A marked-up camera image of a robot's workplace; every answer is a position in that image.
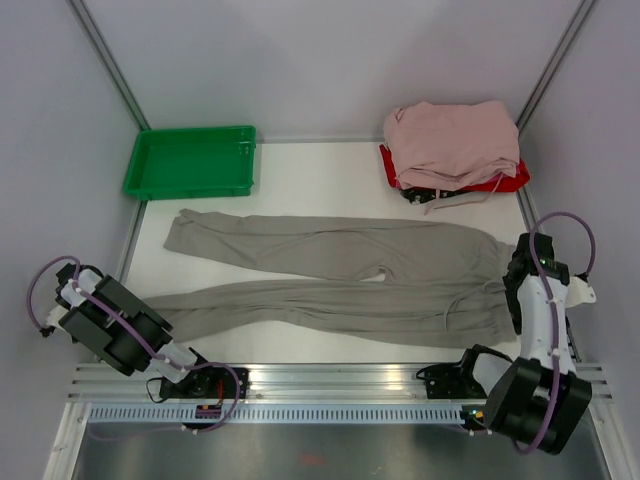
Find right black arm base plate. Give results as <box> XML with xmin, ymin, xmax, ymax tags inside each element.
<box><xmin>416</xmin><ymin>363</ymin><xmax>488</xmax><ymax>400</ymax></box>

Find left aluminium frame post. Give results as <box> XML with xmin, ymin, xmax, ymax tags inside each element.
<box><xmin>67</xmin><ymin>0</ymin><xmax>150</xmax><ymax>131</ymax></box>

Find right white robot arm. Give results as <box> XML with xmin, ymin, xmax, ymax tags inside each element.
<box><xmin>455</xmin><ymin>233</ymin><xmax>596</xmax><ymax>455</ymax></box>

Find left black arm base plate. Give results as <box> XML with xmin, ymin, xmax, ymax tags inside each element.
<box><xmin>159</xmin><ymin>367</ymin><xmax>249</xmax><ymax>401</ymax></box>

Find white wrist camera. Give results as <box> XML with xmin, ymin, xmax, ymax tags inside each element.
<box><xmin>39</xmin><ymin>306</ymin><xmax>68</xmax><ymax>338</ymax></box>
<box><xmin>565</xmin><ymin>276</ymin><xmax>597</xmax><ymax>308</ymax></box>

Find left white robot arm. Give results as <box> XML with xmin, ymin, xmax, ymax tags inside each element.
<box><xmin>49</xmin><ymin>263</ymin><xmax>218</xmax><ymax>397</ymax></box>

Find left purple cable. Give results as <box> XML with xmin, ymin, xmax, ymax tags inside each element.
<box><xmin>25</xmin><ymin>255</ymin><xmax>246</xmax><ymax>441</ymax></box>

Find grey trousers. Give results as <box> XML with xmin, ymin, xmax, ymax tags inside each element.
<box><xmin>148</xmin><ymin>209</ymin><xmax>516</xmax><ymax>348</ymax></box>

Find right aluminium frame post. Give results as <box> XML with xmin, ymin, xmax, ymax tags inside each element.
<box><xmin>516</xmin><ymin>0</ymin><xmax>599</xmax><ymax>134</ymax></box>

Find slotted grey cable duct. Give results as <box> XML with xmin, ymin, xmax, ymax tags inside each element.
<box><xmin>89</xmin><ymin>403</ymin><xmax>484</xmax><ymax>425</ymax></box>

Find purple cable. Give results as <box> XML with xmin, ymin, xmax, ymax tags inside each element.
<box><xmin>469</xmin><ymin>212</ymin><xmax>597</xmax><ymax>456</ymax></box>
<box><xmin>25</xmin><ymin>255</ymin><xmax>246</xmax><ymax>441</ymax></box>

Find aluminium mounting rail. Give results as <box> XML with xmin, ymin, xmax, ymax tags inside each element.
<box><xmin>67</xmin><ymin>363</ymin><xmax>614</xmax><ymax>401</ymax></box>

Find pink folded trousers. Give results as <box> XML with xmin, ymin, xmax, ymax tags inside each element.
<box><xmin>383</xmin><ymin>101</ymin><xmax>520</xmax><ymax>191</ymax></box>

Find green plastic tray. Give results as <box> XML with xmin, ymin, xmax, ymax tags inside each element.
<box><xmin>123</xmin><ymin>126</ymin><xmax>256</xmax><ymax>201</ymax></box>

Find red folded garment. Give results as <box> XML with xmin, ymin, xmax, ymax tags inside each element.
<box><xmin>379</xmin><ymin>144</ymin><xmax>530</xmax><ymax>193</ymax></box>

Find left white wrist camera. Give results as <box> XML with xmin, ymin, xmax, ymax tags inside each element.
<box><xmin>39</xmin><ymin>306</ymin><xmax>68</xmax><ymax>338</ymax></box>

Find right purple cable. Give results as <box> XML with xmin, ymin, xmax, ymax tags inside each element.
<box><xmin>469</xmin><ymin>212</ymin><xmax>597</xmax><ymax>456</ymax></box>

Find aluminium frame post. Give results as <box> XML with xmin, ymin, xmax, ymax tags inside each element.
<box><xmin>67</xmin><ymin>0</ymin><xmax>150</xmax><ymax>131</ymax></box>
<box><xmin>516</xmin><ymin>0</ymin><xmax>599</xmax><ymax>134</ymax></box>

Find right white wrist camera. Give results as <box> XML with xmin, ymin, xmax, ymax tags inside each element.
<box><xmin>565</xmin><ymin>276</ymin><xmax>597</xmax><ymax>308</ymax></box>

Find dark patterned folded garment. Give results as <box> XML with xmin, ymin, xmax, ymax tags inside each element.
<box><xmin>400</xmin><ymin>188</ymin><xmax>465</xmax><ymax>205</ymax></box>

